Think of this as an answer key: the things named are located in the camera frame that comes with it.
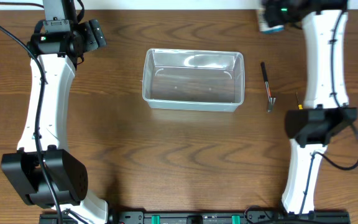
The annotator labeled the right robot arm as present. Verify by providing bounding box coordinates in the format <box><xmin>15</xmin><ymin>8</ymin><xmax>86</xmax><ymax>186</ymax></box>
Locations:
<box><xmin>260</xmin><ymin>0</ymin><xmax>358</xmax><ymax>216</ymax></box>

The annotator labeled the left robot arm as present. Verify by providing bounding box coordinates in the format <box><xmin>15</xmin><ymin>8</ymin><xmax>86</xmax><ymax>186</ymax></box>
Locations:
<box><xmin>1</xmin><ymin>0</ymin><xmax>108</xmax><ymax>223</ymax></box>

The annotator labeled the blue white cardboard box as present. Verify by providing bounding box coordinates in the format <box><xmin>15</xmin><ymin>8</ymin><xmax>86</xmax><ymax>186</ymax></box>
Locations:
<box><xmin>257</xmin><ymin>7</ymin><xmax>284</xmax><ymax>34</ymax></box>

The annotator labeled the clear plastic container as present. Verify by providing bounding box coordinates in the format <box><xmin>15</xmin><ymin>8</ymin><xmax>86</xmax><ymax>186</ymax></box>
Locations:
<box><xmin>142</xmin><ymin>49</ymin><xmax>245</xmax><ymax>112</ymax></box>

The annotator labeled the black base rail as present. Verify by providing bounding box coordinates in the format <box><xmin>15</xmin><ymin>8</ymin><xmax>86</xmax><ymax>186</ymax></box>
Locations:
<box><xmin>39</xmin><ymin>210</ymin><xmax>351</xmax><ymax>224</ymax></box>

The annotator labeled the black yellow screwdriver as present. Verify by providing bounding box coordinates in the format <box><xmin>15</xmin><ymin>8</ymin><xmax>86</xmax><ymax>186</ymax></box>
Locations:
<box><xmin>295</xmin><ymin>92</ymin><xmax>303</xmax><ymax>110</ymax></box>

